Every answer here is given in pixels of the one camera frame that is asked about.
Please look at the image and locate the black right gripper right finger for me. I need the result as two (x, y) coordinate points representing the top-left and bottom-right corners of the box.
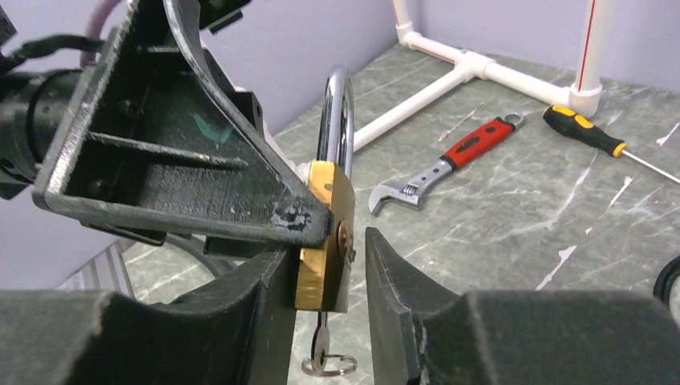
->
(365, 227), (679, 384)

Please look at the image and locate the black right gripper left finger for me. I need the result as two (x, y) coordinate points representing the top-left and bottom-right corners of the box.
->
(1, 249), (298, 384)

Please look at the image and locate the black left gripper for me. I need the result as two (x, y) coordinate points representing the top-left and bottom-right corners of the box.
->
(1, 1), (332, 246)

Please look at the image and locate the small silver key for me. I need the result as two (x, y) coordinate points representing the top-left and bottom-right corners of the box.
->
(301, 312), (358, 378)

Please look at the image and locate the large brass padlock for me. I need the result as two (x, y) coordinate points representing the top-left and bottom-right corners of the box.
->
(294, 65), (355, 313)

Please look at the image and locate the yellow black screwdriver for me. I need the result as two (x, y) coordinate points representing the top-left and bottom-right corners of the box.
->
(542, 105), (679, 184)

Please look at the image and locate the aluminium frame rail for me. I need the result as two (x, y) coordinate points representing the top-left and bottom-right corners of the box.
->
(57, 239), (135, 298)

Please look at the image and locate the grey adjustable wrench red handle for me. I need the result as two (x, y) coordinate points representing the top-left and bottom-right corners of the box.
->
(368, 112), (525, 216)

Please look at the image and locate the black coiled cable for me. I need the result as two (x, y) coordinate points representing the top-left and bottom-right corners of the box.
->
(652, 254), (680, 306)

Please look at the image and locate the white PVC pipe frame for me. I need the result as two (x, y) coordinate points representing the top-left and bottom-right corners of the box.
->
(354, 0), (617, 152)

